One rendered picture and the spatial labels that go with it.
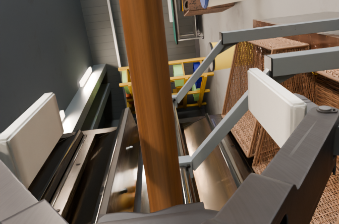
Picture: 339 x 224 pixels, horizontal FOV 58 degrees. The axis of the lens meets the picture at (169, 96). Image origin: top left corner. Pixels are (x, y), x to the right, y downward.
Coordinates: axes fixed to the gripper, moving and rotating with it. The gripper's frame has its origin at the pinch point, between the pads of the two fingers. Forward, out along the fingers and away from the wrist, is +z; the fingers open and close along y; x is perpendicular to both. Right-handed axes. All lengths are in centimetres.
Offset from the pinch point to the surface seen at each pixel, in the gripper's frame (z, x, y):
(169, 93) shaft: 3.4, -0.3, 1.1
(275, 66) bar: 43, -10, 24
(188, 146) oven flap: 127, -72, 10
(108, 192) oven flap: 69, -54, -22
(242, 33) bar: 91, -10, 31
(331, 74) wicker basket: 59, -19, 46
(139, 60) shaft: 2.7, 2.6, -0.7
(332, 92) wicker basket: 81, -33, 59
